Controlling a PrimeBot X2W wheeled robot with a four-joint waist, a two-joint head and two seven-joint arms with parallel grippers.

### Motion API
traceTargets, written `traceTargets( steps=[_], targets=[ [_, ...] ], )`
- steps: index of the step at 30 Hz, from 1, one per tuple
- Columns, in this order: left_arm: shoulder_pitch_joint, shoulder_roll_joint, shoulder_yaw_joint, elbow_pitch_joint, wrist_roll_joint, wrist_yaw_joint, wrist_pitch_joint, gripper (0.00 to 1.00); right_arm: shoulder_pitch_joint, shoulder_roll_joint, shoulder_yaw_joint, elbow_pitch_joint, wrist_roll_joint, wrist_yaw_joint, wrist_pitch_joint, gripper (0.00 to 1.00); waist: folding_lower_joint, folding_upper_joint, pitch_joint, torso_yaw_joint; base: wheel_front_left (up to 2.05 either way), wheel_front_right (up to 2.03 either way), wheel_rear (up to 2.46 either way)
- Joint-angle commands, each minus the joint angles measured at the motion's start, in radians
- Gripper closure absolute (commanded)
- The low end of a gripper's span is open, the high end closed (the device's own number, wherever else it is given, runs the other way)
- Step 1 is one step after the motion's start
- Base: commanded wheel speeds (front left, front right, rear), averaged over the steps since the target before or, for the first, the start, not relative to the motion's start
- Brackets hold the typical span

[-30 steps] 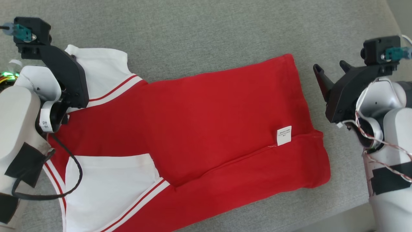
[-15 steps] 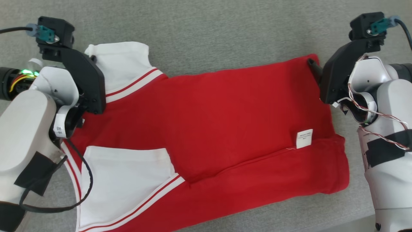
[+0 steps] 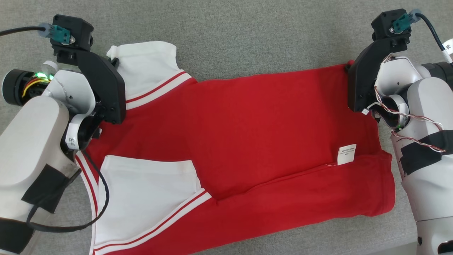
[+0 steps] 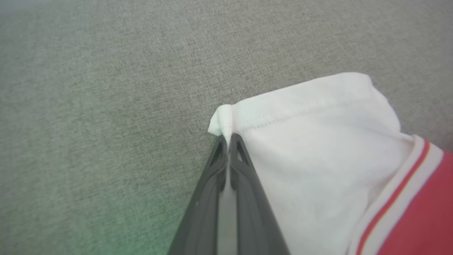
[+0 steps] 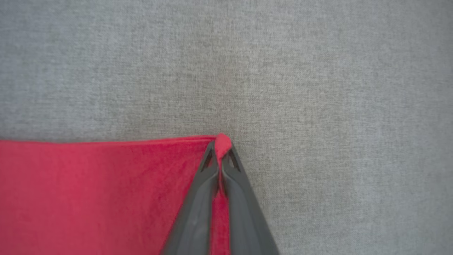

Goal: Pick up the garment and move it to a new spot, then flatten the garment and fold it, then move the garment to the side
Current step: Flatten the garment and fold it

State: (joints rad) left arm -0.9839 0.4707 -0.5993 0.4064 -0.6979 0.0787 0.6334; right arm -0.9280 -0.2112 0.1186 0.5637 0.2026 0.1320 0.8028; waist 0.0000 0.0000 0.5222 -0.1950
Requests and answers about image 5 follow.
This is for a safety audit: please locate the red basketball jersey number 23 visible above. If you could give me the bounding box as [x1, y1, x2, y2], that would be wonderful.
[0, 133, 232, 255]

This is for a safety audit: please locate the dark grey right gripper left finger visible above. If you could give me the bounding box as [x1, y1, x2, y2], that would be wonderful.
[161, 142, 220, 255]

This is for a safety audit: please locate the grey fabric sofa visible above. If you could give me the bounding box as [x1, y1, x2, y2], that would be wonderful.
[0, 0, 453, 255]

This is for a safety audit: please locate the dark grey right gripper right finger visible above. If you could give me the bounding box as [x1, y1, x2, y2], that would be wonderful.
[221, 145, 280, 255]

